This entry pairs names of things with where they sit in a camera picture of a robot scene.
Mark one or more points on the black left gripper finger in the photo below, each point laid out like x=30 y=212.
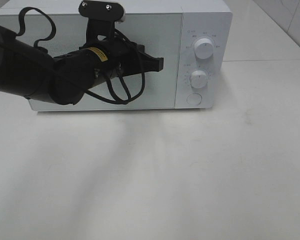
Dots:
x=147 y=63

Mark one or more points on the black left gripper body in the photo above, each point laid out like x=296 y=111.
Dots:
x=106 y=54

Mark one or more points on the white microwave door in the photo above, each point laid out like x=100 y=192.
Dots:
x=159 y=33

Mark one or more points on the white microwave knob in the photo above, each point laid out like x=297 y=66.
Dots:
x=198 y=79
x=203 y=48

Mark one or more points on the round white door button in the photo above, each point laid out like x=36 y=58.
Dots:
x=194 y=99

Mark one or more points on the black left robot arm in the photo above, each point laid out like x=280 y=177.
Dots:
x=30 y=72

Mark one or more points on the white microwave oven body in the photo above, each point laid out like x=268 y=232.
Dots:
x=200 y=18

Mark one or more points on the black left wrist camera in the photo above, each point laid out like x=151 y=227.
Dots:
x=108 y=11

